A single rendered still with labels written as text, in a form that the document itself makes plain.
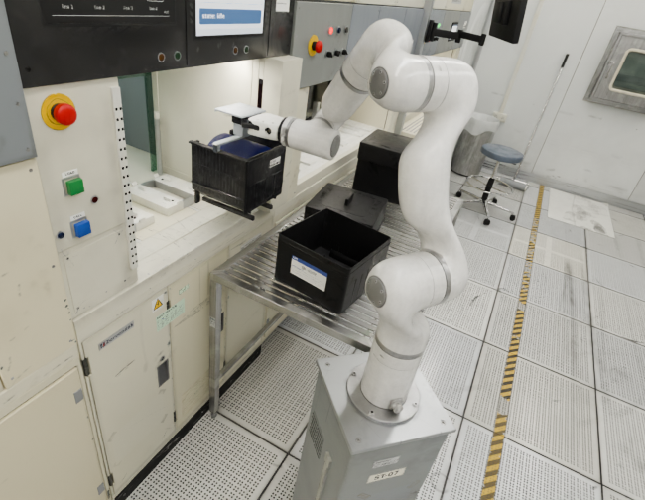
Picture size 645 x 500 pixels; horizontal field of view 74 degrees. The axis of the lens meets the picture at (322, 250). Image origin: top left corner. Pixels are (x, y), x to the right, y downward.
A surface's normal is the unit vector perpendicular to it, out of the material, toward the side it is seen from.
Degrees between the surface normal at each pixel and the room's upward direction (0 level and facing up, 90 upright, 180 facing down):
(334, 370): 0
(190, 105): 90
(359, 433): 0
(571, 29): 90
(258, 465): 0
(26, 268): 90
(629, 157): 90
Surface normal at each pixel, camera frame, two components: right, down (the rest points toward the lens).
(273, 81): -0.45, 0.42
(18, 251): 0.88, 0.36
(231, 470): 0.14, -0.83
